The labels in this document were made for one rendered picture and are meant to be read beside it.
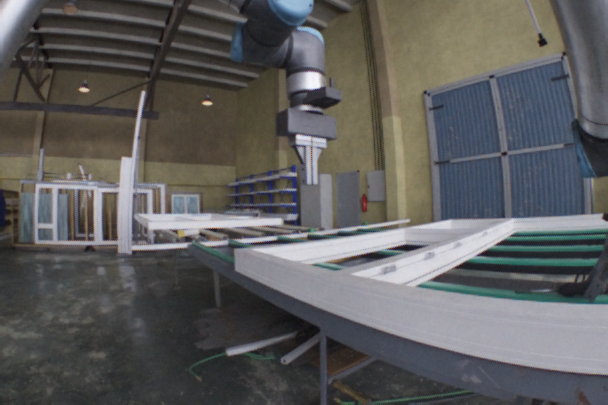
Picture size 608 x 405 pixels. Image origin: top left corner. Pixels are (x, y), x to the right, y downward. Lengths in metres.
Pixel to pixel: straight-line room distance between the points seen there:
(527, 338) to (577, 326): 0.06
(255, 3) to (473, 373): 0.65
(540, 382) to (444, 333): 0.16
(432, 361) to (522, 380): 0.14
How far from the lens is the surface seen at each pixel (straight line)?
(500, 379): 0.45
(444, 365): 0.47
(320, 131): 0.62
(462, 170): 7.44
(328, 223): 10.23
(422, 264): 0.79
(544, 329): 0.38
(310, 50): 0.66
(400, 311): 0.46
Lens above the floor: 1.07
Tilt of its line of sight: 5 degrees up
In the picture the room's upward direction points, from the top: 1 degrees counter-clockwise
